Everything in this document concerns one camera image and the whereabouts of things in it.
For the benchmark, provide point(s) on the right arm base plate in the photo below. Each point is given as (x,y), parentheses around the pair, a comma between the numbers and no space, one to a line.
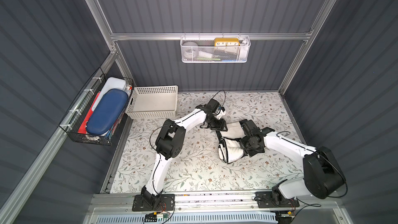
(268,199)

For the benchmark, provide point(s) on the yellow clock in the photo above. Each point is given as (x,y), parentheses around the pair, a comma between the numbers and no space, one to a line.
(226,42)

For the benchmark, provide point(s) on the black white checkered pillowcase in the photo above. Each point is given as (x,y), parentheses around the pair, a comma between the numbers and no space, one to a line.
(229,147)

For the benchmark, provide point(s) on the blue oval case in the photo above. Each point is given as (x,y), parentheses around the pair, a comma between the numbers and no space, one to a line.
(107,112)

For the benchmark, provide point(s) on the white perforated plastic basket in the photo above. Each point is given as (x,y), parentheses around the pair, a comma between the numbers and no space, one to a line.
(153,102)

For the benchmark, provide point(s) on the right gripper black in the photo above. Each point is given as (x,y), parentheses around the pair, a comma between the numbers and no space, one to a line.
(245,136)

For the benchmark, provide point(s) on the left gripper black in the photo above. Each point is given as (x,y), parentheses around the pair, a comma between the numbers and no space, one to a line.
(213,122)

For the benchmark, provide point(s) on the red flat book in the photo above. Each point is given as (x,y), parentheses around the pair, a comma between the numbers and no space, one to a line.
(83,126)

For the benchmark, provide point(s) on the black wire wall basket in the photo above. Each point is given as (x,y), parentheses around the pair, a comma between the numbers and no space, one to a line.
(81,105)

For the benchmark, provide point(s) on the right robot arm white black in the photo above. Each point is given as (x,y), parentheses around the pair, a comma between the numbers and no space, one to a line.
(322,174)

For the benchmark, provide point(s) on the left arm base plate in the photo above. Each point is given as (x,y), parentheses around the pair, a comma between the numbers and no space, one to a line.
(157,204)

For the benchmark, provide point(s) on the white tape roll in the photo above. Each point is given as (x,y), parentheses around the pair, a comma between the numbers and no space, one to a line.
(190,50)

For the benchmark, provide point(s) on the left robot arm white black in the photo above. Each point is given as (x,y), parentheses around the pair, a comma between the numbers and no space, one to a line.
(169,144)

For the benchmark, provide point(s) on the white plastic box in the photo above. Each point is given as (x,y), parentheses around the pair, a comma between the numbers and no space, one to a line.
(111,83)

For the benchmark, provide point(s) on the floral patterned table mat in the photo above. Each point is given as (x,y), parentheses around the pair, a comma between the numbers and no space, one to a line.
(198,167)

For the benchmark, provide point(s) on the white mesh hanging basket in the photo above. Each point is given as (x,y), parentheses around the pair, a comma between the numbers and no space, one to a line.
(208,53)

